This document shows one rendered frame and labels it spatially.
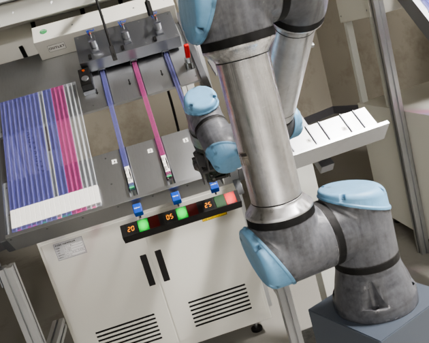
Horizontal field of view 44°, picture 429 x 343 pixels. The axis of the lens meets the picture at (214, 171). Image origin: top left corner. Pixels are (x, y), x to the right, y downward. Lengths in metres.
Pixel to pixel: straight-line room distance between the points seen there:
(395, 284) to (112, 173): 0.90
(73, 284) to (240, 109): 1.23
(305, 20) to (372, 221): 0.35
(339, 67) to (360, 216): 4.79
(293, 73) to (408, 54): 4.11
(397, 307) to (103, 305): 1.20
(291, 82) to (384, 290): 0.40
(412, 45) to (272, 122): 4.25
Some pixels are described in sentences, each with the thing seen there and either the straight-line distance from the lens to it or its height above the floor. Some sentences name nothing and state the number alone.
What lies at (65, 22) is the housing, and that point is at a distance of 1.93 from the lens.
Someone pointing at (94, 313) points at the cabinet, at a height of 0.30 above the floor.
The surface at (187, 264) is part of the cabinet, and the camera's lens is 1.88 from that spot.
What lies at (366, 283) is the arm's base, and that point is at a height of 0.62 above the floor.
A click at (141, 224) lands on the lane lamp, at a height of 0.66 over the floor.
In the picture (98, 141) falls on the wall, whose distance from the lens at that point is 4.50.
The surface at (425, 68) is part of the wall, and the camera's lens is 4.99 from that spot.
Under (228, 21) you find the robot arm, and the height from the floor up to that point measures 1.10.
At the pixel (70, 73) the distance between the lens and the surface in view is 1.86.
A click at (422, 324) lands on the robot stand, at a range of 1.00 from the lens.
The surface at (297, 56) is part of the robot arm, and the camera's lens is 0.95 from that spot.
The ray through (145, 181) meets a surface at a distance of 1.51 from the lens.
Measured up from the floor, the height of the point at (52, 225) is 0.72.
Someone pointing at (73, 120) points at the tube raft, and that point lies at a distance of 1.70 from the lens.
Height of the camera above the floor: 1.08
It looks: 13 degrees down
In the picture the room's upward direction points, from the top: 16 degrees counter-clockwise
